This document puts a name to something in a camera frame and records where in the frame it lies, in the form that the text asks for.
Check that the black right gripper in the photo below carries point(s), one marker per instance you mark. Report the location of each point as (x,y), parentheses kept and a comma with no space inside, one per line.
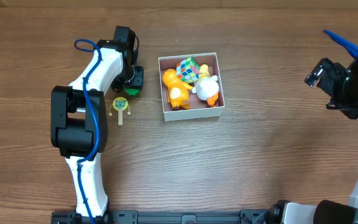
(330,83)

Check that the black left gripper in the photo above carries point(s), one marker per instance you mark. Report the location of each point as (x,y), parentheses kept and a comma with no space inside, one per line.
(136,80)

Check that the green round toy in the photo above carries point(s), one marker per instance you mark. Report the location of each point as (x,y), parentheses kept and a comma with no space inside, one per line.
(131,91)

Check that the yellow wooden rattle drum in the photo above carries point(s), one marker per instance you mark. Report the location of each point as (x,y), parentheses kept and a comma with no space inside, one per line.
(120,104)

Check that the orange plastic bear toy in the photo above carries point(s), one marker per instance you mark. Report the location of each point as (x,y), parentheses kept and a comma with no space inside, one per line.
(178,91)

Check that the multicoloured puzzle cube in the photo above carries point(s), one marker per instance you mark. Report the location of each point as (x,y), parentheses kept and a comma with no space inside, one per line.
(188,70)

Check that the white yellow plush duck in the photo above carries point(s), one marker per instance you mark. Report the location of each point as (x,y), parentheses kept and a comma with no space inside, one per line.
(207,86)

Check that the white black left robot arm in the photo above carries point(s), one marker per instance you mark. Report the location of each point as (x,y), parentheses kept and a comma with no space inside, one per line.
(79,126)

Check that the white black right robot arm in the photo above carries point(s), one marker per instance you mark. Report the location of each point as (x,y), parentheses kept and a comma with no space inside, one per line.
(328,211)

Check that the white cardboard box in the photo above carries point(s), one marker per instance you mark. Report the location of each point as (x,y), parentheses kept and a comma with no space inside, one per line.
(197,108)

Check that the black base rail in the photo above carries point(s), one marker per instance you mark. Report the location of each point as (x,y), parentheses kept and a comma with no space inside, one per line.
(172,216)

